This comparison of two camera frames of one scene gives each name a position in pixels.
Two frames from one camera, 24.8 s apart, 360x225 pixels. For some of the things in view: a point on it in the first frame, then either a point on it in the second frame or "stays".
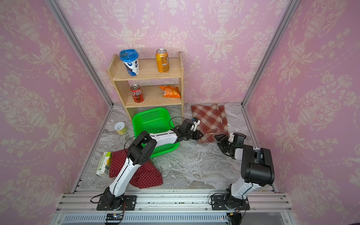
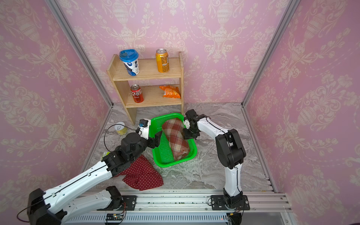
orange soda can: (162, 60) stays
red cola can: (137, 93) stays
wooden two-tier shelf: (153, 95) stays
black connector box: (235, 218) stays
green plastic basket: (153, 121) → (162, 153)
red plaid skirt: (213, 121) → (180, 147)
